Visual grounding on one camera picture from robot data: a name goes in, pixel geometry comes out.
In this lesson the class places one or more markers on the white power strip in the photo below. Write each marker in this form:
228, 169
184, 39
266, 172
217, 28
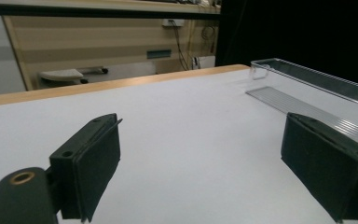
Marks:
173, 22

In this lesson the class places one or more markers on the white chair base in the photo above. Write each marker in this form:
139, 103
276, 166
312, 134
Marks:
62, 75

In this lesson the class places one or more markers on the light wooden table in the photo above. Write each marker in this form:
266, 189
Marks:
105, 84

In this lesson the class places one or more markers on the wooden desk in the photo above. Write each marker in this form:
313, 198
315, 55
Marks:
105, 43

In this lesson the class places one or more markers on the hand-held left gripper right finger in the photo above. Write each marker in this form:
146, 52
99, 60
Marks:
326, 165

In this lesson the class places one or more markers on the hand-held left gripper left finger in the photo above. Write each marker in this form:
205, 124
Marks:
87, 168

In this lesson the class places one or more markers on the black curtain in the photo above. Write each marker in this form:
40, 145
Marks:
292, 31

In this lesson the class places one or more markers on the clear plastic container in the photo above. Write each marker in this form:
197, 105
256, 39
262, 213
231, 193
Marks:
310, 96

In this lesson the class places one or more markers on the black horizontal frame bar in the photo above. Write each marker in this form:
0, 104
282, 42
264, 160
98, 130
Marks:
99, 12

